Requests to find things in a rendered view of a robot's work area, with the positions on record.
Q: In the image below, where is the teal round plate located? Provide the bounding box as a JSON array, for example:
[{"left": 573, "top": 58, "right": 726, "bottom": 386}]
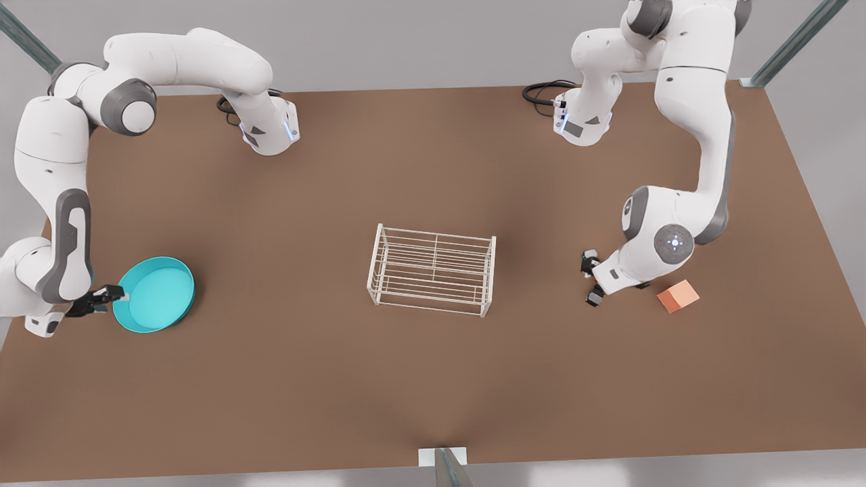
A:
[{"left": 112, "top": 256, "right": 196, "bottom": 333}]

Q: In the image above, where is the red button switch box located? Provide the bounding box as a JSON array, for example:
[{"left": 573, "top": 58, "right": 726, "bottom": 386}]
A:
[{"left": 657, "top": 279, "right": 701, "bottom": 315}]

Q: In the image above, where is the white wire shelf rack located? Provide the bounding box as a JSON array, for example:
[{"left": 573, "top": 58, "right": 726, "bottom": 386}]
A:
[{"left": 367, "top": 224, "right": 497, "bottom": 318}]

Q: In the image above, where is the black cable loop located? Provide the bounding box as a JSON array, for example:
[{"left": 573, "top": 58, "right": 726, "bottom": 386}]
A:
[
  {"left": 522, "top": 80, "right": 580, "bottom": 116},
  {"left": 216, "top": 89, "right": 285, "bottom": 128}
]

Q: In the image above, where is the silver frame post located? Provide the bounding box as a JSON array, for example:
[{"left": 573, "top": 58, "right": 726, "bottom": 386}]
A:
[
  {"left": 418, "top": 446, "right": 476, "bottom": 487},
  {"left": 739, "top": 0, "right": 849, "bottom": 89},
  {"left": 0, "top": 7, "right": 63, "bottom": 74}
]

